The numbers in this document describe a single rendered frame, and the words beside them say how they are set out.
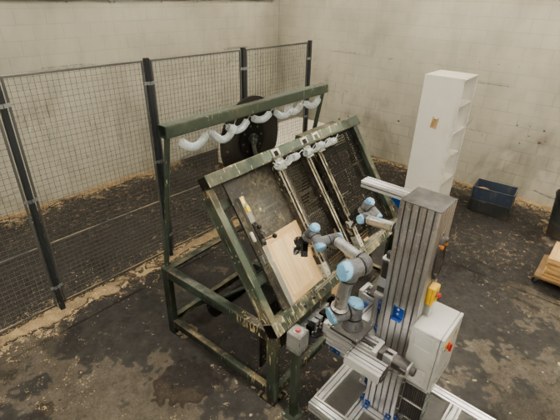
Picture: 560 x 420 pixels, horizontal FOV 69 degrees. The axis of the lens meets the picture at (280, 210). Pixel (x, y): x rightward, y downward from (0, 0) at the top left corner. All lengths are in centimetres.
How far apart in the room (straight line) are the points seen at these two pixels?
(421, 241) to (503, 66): 557
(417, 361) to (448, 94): 448
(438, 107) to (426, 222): 436
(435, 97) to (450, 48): 155
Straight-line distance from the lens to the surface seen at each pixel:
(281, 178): 346
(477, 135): 809
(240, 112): 365
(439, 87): 666
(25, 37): 700
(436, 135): 679
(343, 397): 366
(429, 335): 281
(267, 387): 369
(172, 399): 394
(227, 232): 299
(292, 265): 339
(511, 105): 787
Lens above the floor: 309
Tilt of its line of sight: 28 degrees down
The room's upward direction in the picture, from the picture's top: 1 degrees clockwise
